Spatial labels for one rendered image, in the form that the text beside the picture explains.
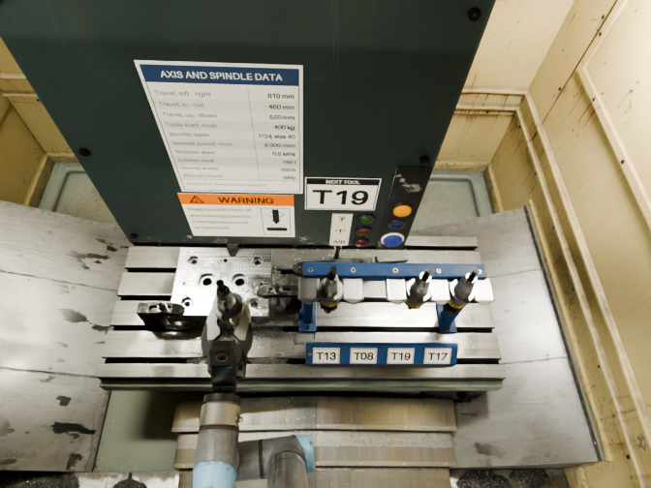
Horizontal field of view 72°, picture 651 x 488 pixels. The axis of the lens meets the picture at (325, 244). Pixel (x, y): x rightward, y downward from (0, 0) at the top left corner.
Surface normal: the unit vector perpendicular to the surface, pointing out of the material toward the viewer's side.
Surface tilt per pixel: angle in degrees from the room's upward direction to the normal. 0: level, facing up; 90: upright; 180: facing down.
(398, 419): 7
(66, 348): 24
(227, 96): 90
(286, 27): 90
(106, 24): 90
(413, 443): 8
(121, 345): 0
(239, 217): 90
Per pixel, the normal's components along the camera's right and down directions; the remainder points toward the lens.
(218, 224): 0.01, 0.85
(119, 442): 0.04, -0.52
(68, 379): 0.44, -0.48
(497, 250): -0.36, -0.48
